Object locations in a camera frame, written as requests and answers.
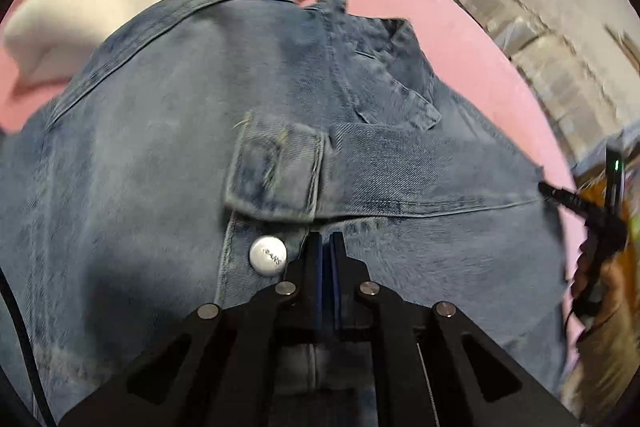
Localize person's right forearm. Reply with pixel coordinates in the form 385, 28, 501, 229
562, 252, 640, 425

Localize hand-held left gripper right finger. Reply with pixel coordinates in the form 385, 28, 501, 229
329, 232, 583, 427

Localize blue denim jeans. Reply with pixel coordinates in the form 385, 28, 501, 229
0, 0, 573, 427

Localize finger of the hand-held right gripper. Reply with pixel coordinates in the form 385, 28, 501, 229
538, 181, 593, 220

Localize sofa with lace cover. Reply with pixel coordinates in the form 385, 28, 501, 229
447, 0, 640, 162

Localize pink bed blanket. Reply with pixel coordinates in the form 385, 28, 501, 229
0, 0, 588, 348

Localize black cable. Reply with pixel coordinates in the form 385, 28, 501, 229
0, 264, 57, 427

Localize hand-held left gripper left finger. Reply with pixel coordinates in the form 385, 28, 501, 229
57, 232, 326, 427

